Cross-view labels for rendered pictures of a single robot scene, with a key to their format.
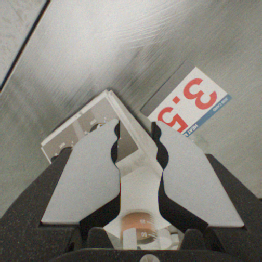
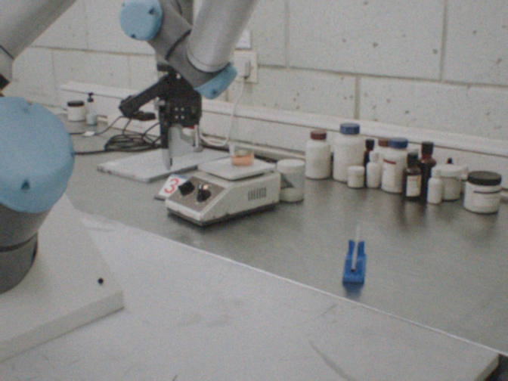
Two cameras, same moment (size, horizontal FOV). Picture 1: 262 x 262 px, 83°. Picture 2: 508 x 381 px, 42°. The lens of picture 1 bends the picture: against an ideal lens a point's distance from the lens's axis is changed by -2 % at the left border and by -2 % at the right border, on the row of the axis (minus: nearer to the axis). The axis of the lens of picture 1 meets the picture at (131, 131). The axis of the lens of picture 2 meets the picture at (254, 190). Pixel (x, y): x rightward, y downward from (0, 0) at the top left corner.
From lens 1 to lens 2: 134 cm
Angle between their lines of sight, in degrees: 72
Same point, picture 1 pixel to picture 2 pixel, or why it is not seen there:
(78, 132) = (187, 199)
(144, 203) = (225, 163)
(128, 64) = (153, 208)
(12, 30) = (127, 230)
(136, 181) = (205, 165)
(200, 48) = (149, 196)
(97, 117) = (178, 196)
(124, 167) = (203, 176)
